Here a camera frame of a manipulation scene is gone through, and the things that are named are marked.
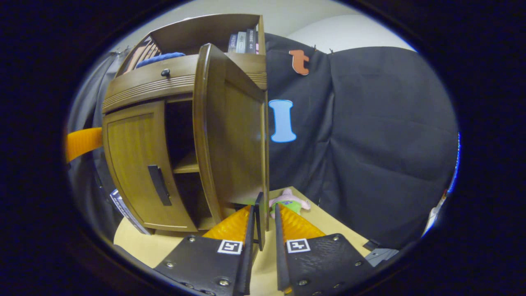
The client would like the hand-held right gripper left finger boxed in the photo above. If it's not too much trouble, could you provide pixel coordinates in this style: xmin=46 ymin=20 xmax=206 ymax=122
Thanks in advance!
xmin=154 ymin=205 xmax=256 ymax=296

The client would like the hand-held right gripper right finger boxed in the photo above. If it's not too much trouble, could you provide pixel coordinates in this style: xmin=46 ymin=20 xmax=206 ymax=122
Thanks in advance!
xmin=274 ymin=203 xmax=375 ymax=296

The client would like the wooden cabinet door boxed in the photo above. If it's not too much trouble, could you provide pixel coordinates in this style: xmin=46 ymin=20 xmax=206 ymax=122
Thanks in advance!
xmin=102 ymin=101 xmax=198 ymax=233
xmin=192 ymin=43 xmax=270 ymax=251

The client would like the wooden double-door shoe cabinet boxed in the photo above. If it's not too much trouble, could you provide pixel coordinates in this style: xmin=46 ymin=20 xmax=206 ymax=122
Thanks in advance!
xmin=101 ymin=14 xmax=270 ymax=235

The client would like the pink plush toy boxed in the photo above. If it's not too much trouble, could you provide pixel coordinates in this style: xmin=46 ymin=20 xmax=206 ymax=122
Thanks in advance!
xmin=269 ymin=188 xmax=311 ymax=217

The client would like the dark blue spine book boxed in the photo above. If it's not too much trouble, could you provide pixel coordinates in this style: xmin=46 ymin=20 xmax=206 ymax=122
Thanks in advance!
xmin=109 ymin=189 xmax=152 ymax=236

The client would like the wooden drawer with black knob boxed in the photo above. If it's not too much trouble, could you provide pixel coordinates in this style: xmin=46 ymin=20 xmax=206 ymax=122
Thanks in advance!
xmin=102 ymin=53 xmax=268 ymax=114

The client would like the blue folded towel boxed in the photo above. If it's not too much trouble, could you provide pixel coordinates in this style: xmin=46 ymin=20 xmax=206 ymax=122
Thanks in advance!
xmin=136 ymin=52 xmax=186 ymax=69

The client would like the black backdrop cloth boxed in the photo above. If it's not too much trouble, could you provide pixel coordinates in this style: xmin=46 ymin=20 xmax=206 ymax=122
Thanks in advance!
xmin=66 ymin=33 xmax=459 ymax=249

